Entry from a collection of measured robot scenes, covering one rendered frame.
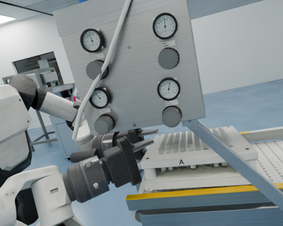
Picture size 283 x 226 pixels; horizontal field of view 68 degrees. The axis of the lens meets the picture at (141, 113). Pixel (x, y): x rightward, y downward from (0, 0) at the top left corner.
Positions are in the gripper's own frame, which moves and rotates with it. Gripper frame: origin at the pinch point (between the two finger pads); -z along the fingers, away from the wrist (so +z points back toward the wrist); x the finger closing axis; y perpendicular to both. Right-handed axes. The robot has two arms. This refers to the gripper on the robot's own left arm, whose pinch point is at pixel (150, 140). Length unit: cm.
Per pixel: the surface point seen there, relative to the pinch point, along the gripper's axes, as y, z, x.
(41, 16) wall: -423, 372, -192
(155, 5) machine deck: 21.2, -15.3, -31.2
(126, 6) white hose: 22.9, -11.4, -32.2
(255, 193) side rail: 16.6, -25.4, 6.7
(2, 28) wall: -398, 483, -194
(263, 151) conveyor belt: -5.5, -30.5, 9.9
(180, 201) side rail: 18.7, -10.6, 7.0
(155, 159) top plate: 16.3, -6.4, -2.3
